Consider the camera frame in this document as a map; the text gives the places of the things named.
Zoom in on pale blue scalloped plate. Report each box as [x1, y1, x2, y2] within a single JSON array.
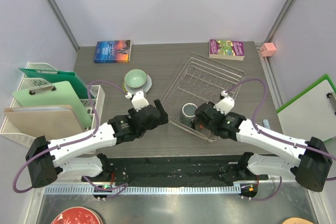
[[125, 75, 152, 94]]

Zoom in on mint green ceramic bowl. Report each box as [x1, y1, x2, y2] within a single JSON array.
[[124, 69, 147, 88]]

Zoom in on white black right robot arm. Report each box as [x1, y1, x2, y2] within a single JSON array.
[[195, 102, 332, 192]]

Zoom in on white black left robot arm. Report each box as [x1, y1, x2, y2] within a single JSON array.
[[26, 99, 169, 188]]

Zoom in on grey ceramic mug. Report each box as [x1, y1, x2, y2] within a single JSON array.
[[180, 103, 197, 129]]

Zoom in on light blue small tool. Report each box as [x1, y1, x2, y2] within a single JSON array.
[[262, 119, 270, 129]]

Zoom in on purple paperback book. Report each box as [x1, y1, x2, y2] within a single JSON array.
[[209, 39, 245, 61]]

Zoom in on blue sunset paperback book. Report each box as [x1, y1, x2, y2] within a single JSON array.
[[93, 40, 132, 63]]

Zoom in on pink cube box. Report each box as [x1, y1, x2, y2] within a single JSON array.
[[260, 42, 277, 57]]

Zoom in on light green clipboard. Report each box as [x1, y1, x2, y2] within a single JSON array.
[[12, 81, 92, 128]]

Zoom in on beige clipboard folder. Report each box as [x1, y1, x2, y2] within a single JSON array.
[[1, 105, 85, 147]]

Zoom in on white clipboard green edge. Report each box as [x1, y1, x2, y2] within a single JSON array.
[[277, 74, 335, 142]]

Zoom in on dark green clipboard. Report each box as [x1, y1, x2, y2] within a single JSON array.
[[19, 68, 88, 99]]

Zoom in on red patterned plate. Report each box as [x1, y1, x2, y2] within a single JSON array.
[[51, 207, 103, 224]]

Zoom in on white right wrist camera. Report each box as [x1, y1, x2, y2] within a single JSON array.
[[214, 90, 235, 115]]

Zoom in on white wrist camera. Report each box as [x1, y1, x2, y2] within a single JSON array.
[[214, 90, 235, 115], [125, 90, 149, 111]]

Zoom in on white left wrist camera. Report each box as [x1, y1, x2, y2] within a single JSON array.
[[125, 90, 149, 111]]

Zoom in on metal wire dish rack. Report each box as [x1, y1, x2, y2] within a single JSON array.
[[161, 53, 245, 142]]

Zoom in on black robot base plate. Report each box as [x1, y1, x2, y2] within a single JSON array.
[[89, 155, 268, 187]]

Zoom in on aluminium rail profile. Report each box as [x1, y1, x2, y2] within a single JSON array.
[[255, 43, 321, 183]]

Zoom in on white slotted cable duct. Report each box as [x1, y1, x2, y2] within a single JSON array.
[[44, 184, 241, 196]]

